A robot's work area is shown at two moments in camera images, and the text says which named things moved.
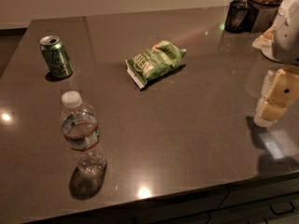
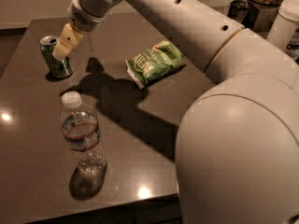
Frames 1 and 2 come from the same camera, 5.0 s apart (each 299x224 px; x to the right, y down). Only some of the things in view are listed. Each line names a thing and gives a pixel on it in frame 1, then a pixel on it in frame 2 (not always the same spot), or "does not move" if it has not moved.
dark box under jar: [266, 16] does not move
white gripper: [287, 35] -> [84, 17]
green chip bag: [150, 63] does not move
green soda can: [55, 57] does not move
